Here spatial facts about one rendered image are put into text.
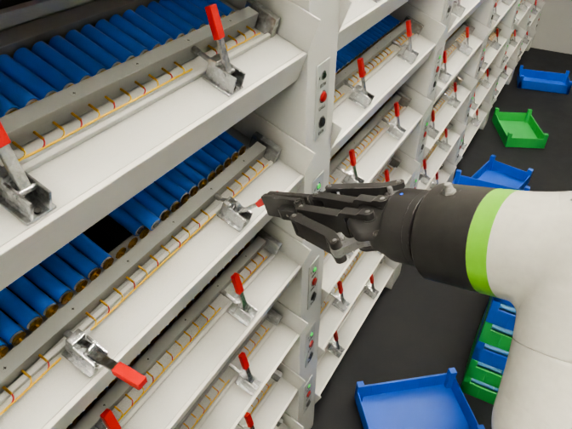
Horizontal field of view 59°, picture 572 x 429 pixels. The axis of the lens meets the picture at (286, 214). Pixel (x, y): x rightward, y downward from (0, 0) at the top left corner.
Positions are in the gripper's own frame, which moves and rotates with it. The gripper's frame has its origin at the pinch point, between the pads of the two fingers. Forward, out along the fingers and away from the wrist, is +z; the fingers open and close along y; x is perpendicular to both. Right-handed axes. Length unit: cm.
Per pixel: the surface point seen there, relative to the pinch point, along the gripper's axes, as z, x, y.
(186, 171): 16.4, 4.9, -2.9
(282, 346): 26.2, -41.0, 4.2
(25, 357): 4.3, 2.4, -32.4
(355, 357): 51, -91, 39
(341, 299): 40, -57, 33
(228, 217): 10.3, -1.7, -3.1
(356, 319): 51, -79, 45
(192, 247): 9.6, -1.7, -10.0
